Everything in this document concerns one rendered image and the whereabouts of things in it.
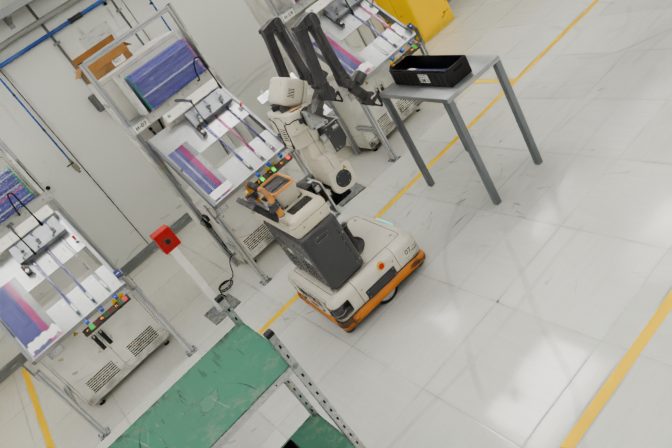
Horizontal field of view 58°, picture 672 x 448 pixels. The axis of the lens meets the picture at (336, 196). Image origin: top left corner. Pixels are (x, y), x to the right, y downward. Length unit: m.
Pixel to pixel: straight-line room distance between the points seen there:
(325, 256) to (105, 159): 3.13
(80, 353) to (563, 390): 3.09
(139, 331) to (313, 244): 1.76
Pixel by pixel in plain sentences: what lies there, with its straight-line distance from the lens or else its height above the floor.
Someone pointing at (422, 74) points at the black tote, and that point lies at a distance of 3.81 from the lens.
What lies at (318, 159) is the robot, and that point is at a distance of 3.43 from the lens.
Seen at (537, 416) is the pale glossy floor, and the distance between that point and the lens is 2.83.
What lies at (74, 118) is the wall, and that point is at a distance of 5.93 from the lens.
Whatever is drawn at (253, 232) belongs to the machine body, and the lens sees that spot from 4.76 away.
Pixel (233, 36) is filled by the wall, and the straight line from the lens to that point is 6.41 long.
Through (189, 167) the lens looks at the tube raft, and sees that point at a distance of 4.38.
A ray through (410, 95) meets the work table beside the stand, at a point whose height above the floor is 0.80.
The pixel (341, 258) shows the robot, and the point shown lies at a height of 0.43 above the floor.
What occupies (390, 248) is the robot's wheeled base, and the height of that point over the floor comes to 0.27.
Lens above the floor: 2.23
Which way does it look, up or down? 26 degrees down
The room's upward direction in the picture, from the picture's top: 32 degrees counter-clockwise
